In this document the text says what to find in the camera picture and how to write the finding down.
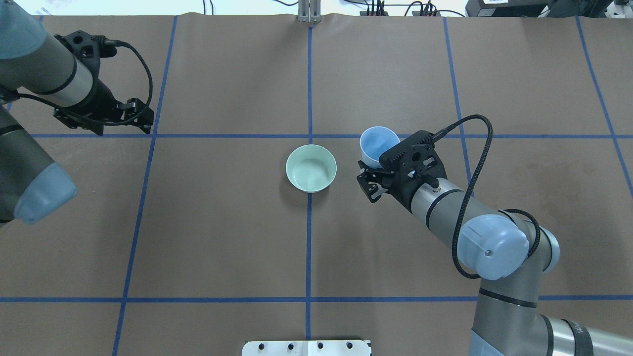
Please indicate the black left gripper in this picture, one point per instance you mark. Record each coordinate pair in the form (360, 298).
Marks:
(102, 96)

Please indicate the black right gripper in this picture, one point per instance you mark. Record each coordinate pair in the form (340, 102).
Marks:
(398, 191)

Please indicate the light blue plastic cup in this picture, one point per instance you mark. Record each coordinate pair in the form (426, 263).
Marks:
(374, 142)

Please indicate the green ceramic bowl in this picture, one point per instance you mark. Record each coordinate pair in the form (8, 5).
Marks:
(311, 168)

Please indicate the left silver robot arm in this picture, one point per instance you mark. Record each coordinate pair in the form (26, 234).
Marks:
(61, 72)

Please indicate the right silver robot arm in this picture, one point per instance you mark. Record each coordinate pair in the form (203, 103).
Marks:
(511, 256)

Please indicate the brown paper table cover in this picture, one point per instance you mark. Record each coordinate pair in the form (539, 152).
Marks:
(194, 242)

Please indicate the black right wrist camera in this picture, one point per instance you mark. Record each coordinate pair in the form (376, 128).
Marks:
(416, 156)

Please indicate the aluminium frame post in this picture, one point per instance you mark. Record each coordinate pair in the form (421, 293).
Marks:
(309, 11)

